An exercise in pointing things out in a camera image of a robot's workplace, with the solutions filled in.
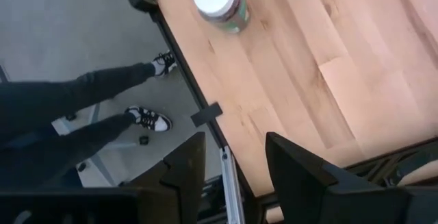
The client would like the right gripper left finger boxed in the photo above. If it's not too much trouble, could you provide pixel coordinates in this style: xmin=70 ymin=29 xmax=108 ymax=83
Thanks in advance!
xmin=129 ymin=131 xmax=207 ymax=224

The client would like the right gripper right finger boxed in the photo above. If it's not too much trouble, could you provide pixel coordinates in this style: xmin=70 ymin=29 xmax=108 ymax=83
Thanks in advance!
xmin=265 ymin=132 xmax=386 ymax=224

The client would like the black white sneaker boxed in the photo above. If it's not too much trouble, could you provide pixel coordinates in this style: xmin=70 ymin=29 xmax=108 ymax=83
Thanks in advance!
xmin=150 ymin=50 xmax=179 ymax=78
xmin=124 ymin=105 xmax=173 ymax=133

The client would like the grey office chair base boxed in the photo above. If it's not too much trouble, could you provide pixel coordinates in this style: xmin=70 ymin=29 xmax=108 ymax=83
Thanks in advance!
xmin=51 ymin=102 xmax=151 ymax=188

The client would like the person's leg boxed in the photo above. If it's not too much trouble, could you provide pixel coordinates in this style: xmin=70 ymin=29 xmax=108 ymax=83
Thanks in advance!
xmin=0 ymin=62 xmax=157 ymax=125
xmin=0 ymin=112 xmax=138 ymax=188

